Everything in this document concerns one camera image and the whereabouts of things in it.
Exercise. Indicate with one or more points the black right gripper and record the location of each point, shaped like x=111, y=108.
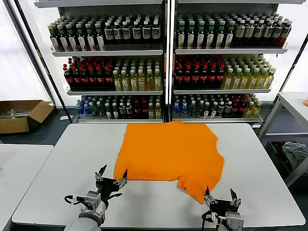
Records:
x=223, y=206

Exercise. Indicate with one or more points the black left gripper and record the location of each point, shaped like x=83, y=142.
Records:
x=107, y=187

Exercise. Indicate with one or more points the orange t-shirt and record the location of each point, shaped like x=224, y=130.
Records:
x=168, y=154

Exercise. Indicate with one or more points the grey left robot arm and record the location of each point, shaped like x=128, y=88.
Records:
x=96, y=215

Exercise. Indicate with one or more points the grey metal shelf board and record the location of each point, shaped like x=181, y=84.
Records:
x=115, y=121
x=240, y=1
x=96, y=3
x=108, y=53
x=115, y=93
x=216, y=119
x=228, y=51
x=221, y=91

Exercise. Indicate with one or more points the dark drink bottle white cap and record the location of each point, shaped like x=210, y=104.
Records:
x=214, y=110
x=206, y=110
x=115, y=111
x=108, y=111

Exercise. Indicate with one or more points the dark bottle pale label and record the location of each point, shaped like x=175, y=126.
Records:
x=228, y=108
x=122, y=111
x=221, y=108
x=129, y=111

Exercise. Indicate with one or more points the clear green water bottle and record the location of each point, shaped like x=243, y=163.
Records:
x=93, y=111
x=192, y=109
x=100, y=110
x=199, y=109

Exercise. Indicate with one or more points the black storage bin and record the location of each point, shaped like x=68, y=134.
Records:
x=274, y=154

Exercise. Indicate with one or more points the blue label water bottle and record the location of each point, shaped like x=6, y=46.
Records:
x=79, y=110
x=184, y=110
x=86, y=111
x=176, y=110

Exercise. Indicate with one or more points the red cap cola bottle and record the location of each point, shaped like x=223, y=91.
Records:
x=144, y=110
x=204, y=78
x=196, y=78
x=101, y=79
x=92, y=79
x=213, y=78
x=137, y=110
x=221, y=78
x=68, y=79
x=76, y=79
x=187, y=78
x=243, y=108
x=179, y=78
x=109, y=79
x=84, y=79
x=235, y=108

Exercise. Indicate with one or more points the small white flat object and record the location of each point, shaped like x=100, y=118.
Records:
x=64, y=118

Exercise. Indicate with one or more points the yellow tea bottle white cap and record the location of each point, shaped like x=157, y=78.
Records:
x=133, y=83
x=141, y=83
x=125, y=83
x=261, y=80
x=227, y=80
x=257, y=109
x=244, y=80
x=150, y=83
x=269, y=80
x=253, y=80
x=250, y=110
x=117, y=83
x=151, y=111
x=236, y=80
x=158, y=111
x=157, y=83

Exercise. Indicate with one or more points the crumpled grey cloth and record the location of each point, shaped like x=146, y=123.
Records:
x=294, y=154

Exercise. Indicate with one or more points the brown cardboard box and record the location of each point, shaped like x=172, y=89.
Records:
x=14, y=125

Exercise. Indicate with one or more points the wrapped metal parts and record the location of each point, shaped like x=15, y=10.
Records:
x=21, y=113

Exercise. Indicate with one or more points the small orange object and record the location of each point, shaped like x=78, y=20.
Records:
x=306, y=101

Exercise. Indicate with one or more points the dark tea bottle green cap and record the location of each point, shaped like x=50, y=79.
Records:
x=190, y=38
x=91, y=39
x=220, y=38
x=63, y=39
x=72, y=39
x=229, y=38
x=81, y=39
x=210, y=38
x=181, y=38
x=54, y=39
x=200, y=38
x=100, y=39

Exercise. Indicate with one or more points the dark bottle white square label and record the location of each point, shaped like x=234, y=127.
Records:
x=259, y=31
x=136, y=33
x=276, y=30
x=267, y=31
x=118, y=33
x=155, y=32
x=109, y=33
x=146, y=32
x=126, y=33
x=286, y=30

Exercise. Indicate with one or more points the grey metal shelf rack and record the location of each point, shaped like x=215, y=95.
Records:
x=216, y=10
x=96, y=10

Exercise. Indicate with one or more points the dark bottle beige label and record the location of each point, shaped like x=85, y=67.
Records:
x=240, y=31
x=249, y=31

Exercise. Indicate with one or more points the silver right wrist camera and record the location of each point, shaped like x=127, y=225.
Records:
x=234, y=220

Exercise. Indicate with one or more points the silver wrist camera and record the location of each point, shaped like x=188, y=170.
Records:
x=234, y=220
x=92, y=198

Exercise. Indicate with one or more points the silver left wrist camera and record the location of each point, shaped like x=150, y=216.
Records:
x=92, y=198

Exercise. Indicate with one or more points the grey metal frame table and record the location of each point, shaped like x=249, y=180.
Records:
x=293, y=101

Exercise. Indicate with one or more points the black window frame post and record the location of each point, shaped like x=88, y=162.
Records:
x=289, y=69
x=42, y=60

